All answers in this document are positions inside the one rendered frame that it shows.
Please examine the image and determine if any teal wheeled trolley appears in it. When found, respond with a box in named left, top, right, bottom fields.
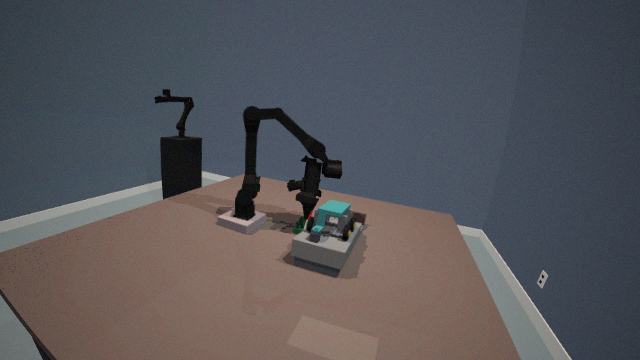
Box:
left=306, top=200, right=356, bottom=241

